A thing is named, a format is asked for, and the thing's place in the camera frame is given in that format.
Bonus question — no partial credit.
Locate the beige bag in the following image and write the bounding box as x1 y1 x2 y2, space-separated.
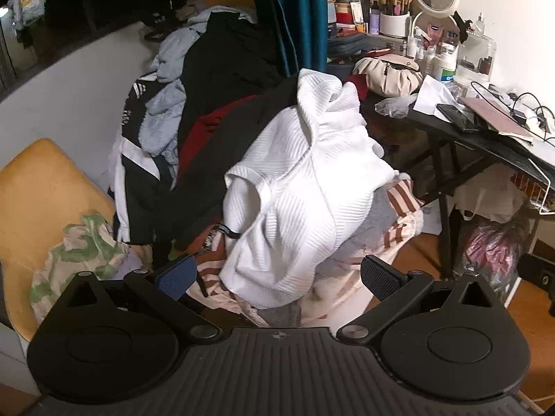
352 54 423 96

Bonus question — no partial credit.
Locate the black desk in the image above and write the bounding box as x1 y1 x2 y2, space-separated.
327 35 555 282

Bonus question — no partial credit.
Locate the clear acrylic organizer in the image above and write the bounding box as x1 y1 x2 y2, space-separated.
455 35 497 81

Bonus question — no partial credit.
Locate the crumpled clear plastic bag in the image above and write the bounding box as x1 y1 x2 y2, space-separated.
375 94 419 119

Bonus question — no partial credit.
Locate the black smartphone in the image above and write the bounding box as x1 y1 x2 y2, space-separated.
437 103 480 133

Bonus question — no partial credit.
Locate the white paper sheet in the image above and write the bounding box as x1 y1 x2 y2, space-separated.
413 75 464 122

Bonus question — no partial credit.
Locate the white wire basket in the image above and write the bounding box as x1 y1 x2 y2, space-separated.
512 156 555 215

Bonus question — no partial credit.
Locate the plastic bag with pink contents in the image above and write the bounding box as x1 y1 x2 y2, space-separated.
460 217 527 302

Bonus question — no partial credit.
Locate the black charging cable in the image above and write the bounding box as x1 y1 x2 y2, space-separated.
470 80 555 148

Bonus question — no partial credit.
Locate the white brush holder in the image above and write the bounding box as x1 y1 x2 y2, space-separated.
379 11 410 38

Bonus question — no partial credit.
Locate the yellow chair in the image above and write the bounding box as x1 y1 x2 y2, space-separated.
0 139 118 341

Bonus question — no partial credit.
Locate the white lotion bottle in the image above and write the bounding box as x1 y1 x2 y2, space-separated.
434 45 458 83

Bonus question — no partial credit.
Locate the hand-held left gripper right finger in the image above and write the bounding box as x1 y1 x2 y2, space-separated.
336 255 499 344

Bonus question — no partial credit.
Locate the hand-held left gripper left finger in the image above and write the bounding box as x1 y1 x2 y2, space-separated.
58 253 222 343

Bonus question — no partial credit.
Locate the black garment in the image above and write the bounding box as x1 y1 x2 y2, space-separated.
165 11 304 250

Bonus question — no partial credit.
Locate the dark red garment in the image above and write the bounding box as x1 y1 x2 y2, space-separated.
177 73 369 226

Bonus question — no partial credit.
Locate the light blue fleece garment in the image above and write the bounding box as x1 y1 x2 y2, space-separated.
139 6 256 167

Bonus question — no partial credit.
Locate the white cloth bag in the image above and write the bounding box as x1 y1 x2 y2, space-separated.
451 173 525 222

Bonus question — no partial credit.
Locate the green floral cloth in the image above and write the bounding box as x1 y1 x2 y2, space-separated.
29 212 152 323

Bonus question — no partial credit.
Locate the pink notebook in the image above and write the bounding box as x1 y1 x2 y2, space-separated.
460 96 534 141

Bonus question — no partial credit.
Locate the teal curtain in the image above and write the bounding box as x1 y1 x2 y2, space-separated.
247 0 328 76

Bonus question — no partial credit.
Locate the white textured sweater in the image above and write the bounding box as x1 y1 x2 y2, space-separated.
219 68 410 310

